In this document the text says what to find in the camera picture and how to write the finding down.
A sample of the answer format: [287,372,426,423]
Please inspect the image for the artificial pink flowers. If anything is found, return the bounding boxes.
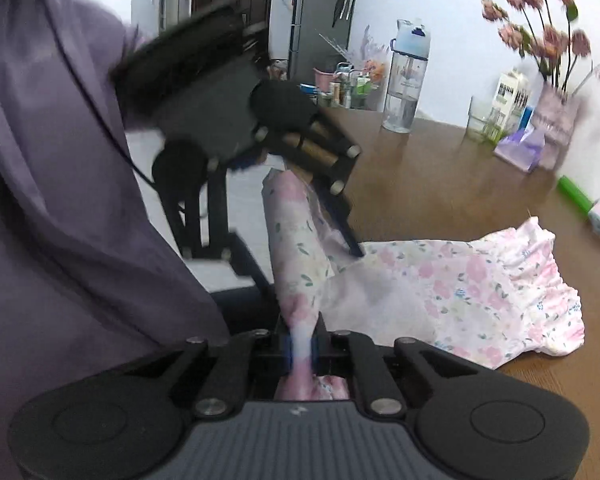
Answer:
[481,0,600,96]

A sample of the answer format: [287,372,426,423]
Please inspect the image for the pink floral garment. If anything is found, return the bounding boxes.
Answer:
[262,170,585,401]

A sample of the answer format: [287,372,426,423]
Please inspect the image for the black chair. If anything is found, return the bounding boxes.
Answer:
[151,151,279,327]

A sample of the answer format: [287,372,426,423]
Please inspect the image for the white green carton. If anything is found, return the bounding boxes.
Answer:
[486,70,530,144]

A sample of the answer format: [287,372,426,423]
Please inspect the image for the clear drinking glass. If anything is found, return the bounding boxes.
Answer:
[465,96,504,145]

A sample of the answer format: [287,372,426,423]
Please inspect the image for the grey refrigerator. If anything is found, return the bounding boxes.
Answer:
[288,0,355,84]

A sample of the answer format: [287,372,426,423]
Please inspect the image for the purple tissue pack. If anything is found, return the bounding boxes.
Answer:
[494,128,545,174]

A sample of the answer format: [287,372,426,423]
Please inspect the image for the large clear water jug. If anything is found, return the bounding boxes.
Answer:
[382,20,430,134]

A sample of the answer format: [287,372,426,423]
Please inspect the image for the lace-wrapped flower vase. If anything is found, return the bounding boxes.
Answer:
[531,84,581,171]

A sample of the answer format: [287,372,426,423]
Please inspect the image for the person in purple clothing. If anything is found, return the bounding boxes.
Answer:
[0,0,228,479]

